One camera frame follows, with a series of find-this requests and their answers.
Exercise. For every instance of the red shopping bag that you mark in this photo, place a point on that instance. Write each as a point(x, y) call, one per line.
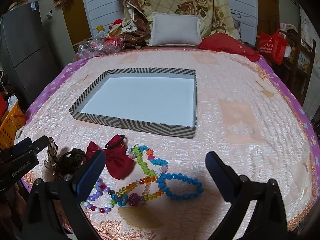
point(272, 47)

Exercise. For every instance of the black fluffy scrunchie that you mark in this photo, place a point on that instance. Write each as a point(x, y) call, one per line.
point(69, 162)

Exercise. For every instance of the red satin bow scrunchie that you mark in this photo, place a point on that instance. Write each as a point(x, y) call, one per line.
point(118, 164)

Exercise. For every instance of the santa plush toy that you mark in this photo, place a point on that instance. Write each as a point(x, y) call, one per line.
point(115, 28)

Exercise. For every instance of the red cushion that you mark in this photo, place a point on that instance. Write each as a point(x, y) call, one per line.
point(220, 42)

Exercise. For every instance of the orange plastic basket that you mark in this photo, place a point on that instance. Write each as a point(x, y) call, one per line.
point(11, 124)

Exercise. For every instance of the leopard print bow scrunchie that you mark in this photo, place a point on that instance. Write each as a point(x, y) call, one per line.
point(52, 158)

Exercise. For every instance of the pink quilted bedspread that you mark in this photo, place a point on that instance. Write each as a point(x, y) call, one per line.
point(244, 113)

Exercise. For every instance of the floral beige quilt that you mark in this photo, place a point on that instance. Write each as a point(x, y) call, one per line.
point(216, 17)

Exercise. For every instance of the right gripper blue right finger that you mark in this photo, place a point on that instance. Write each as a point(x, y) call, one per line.
point(225, 178)

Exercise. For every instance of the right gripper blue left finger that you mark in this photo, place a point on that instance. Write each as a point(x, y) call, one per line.
point(87, 175)

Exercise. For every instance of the white small pillow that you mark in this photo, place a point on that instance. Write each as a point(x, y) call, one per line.
point(175, 30)

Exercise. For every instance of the grey refrigerator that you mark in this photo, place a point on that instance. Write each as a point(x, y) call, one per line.
point(25, 54)

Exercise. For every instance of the striped shallow cardboard box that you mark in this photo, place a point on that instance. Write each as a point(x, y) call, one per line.
point(152, 100)

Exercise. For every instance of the clear plastic bag pile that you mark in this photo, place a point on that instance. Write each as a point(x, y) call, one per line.
point(101, 44)

